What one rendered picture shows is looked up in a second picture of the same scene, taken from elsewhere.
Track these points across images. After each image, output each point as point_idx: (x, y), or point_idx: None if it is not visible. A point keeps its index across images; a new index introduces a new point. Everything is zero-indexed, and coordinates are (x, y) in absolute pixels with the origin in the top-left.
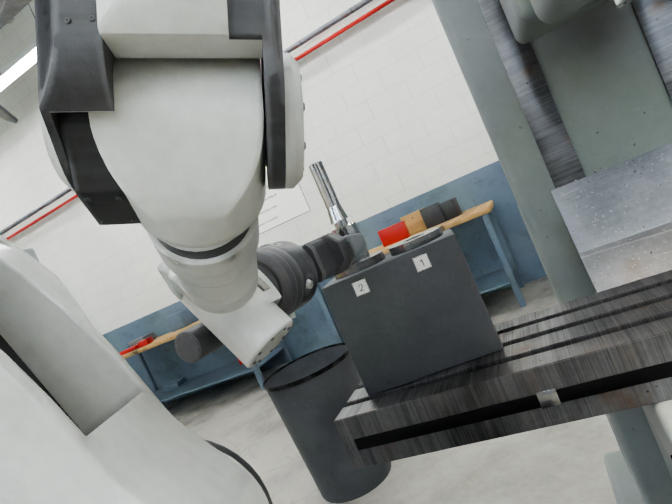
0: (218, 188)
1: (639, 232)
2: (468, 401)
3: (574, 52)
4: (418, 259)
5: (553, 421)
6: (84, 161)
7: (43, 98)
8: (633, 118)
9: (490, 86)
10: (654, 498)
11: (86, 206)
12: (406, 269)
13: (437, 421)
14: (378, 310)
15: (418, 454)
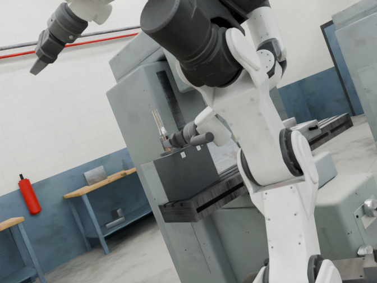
0: (279, 78)
1: (214, 161)
2: (227, 186)
3: (186, 101)
4: (197, 146)
5: (247, 189)
6: (274, 67)
7: (278, 55)
8: None
9: (162, 106)
10: (224, 271)
11: (269, 74)
12: (194, 149)
13: (220, 195)
14: (188, 164)
15: (216, 209)
